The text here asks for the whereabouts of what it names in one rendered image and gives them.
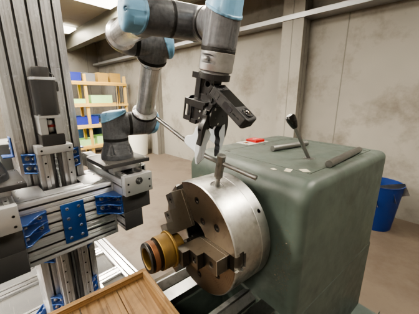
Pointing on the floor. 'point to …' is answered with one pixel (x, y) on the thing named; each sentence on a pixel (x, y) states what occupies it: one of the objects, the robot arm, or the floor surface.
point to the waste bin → (388, 203)
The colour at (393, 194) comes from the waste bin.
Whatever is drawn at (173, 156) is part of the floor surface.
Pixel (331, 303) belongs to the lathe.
